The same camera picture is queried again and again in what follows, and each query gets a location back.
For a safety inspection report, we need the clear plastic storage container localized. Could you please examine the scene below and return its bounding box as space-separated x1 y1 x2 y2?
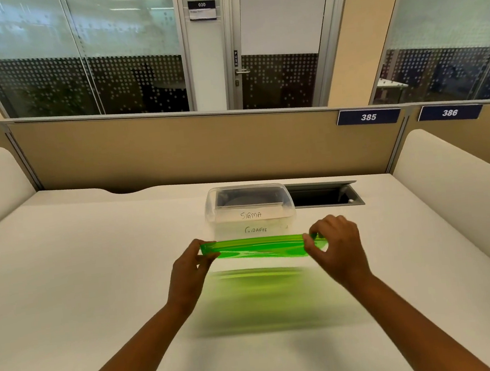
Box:
202 179 299 251

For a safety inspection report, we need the silver door handle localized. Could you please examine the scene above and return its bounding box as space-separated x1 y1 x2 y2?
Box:
233 66 252 87

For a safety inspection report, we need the black and white door sign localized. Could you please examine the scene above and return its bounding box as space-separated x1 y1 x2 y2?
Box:
187 0 218 22

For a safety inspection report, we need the dark blue number sign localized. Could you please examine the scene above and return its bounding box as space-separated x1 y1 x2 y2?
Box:
417 100 485 126
336 104 403 130

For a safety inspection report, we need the person's left forearm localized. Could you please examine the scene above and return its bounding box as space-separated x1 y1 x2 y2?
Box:
84 299 204 371

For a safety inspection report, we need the dotted frosted glass window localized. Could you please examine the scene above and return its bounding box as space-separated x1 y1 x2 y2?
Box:
360 0 490 114
0 0 191 132

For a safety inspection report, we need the white handwritten paper label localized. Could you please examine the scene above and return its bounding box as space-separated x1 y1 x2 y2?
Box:
215 205 287 226

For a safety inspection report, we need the person's right hand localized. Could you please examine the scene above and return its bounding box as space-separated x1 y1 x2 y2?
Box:
301 211 372 292

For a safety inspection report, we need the white table behind glass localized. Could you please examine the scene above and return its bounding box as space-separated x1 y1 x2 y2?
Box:
375 75 411 105

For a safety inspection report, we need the green transparent plastic lid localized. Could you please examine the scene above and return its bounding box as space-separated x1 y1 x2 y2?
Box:
199 228 329 268

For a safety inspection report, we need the wide beige desk partition panel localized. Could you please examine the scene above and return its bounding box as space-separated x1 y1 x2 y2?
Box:
6 81 415 213

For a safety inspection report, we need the person's left hand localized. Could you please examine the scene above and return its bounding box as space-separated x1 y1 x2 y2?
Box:
162 237 227 318

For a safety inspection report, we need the frosted glass office door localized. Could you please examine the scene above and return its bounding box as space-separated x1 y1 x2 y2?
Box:
217 0 364 117

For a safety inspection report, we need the person's right forearm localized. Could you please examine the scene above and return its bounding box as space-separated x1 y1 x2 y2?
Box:
339 261 490 371

